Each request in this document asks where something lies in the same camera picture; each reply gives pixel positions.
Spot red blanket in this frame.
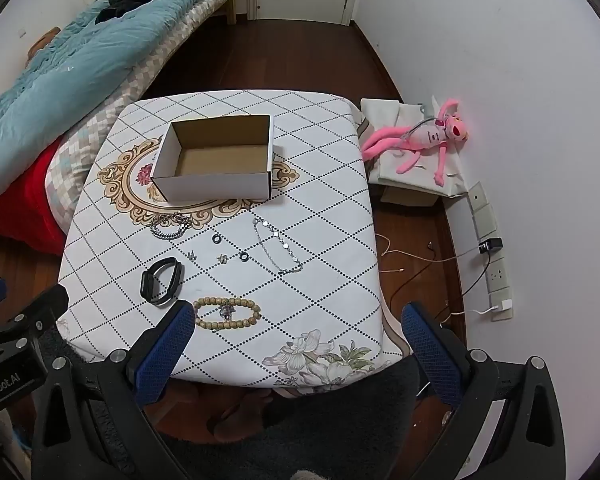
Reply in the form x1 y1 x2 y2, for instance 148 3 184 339
0 140 69 256

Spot white wall socket plate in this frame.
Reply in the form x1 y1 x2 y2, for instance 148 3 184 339
468 182 491 210
472 206 497 239
483 256 510 294

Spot cardboard box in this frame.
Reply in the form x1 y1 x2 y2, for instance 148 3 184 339
151 114 274 202

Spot brown pillow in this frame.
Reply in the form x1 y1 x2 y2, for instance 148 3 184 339
27 27 62 59

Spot blue quilt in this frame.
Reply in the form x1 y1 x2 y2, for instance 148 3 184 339
0 0 251 205

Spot chunky silver chain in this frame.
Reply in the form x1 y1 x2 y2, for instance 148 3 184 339
149 212 194 242

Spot wooden bed frame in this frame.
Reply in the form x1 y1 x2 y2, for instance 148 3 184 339
214 0 239 25

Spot black cable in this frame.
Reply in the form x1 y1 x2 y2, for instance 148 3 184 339
387 252 492 327

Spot pink plush toy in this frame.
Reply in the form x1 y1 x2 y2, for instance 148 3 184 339
362 99 469 187

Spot black smart band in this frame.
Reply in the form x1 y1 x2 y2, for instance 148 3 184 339
140 257 185 306

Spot thin silver disc necklace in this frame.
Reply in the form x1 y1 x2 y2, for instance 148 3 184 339
252 217 305 276

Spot dark grey rug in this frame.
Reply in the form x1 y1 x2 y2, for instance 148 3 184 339
40 327 463 480

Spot white diamond-pattern tablecloth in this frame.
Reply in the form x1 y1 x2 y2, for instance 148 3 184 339
57 89 407 397

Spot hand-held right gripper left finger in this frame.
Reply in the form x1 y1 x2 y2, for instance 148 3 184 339
30 299 201 480

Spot beige cable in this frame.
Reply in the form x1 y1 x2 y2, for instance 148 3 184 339
375 233 482 274

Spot wooden bead bracelet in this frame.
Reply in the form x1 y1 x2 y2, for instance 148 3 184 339
192 297 260 332

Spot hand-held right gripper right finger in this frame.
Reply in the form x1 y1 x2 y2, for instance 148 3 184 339
400 301 567 480

